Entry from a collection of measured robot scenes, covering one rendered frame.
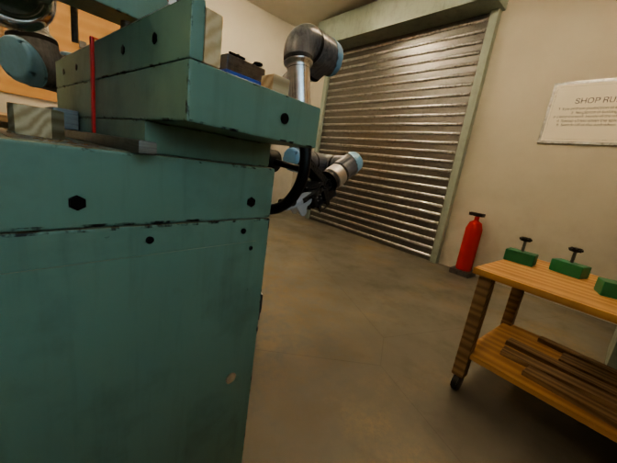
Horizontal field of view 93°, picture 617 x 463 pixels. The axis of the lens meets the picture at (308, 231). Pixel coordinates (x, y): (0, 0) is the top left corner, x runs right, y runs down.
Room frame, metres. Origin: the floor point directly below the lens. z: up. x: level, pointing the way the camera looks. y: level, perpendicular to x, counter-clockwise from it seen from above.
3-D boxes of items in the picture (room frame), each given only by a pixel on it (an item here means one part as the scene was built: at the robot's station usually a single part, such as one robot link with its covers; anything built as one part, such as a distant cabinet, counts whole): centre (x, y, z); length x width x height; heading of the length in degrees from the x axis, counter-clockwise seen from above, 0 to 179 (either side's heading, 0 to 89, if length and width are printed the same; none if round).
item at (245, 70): (0.69, 0.23, 0.99); 0.13 x 0.11 x 0.06; 51
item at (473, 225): (2.72, -1.53, 0.30); 0.19 x 0.18 x 0.60; 133
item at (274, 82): (0.49, 0.08, 0.92); 0.03 x 0.03 x 0.04; 46
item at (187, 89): (0.62, 0.28, 0.87); 0.61 x 0.30 x 0.06; 51
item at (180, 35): (0.51, 0.37, 0.93); 0.60 x 0.02 x 0.06; 51
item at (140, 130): (0.59, 0.31, 0.82); 0.40 x 0.21 x 0.04; 51
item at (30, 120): (0.40, 0.37, 0.82); 0.04 x 0.04 x 0.04; 20
